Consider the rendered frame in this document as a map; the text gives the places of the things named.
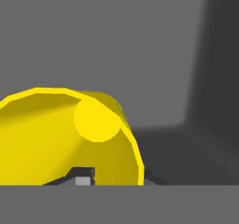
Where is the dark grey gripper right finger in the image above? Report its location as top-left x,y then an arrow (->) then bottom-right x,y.
143,167 -> 165,187

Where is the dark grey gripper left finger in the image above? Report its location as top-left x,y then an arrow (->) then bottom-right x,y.
42,166 -> 96,187

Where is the yellow cup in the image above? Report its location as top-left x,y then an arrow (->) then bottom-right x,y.
0,86 -> 146,187

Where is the grey sink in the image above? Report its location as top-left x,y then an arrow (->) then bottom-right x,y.
0,0 -> 239,187

